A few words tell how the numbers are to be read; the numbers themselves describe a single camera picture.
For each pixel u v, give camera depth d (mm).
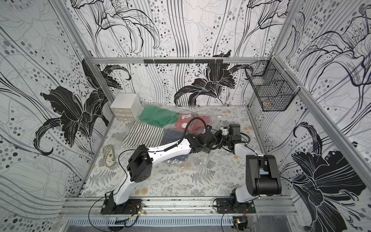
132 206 723
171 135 980
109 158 869
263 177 441
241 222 704
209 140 667
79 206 754
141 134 1012
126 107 1020
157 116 1097
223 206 721
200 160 895
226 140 758
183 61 907
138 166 508
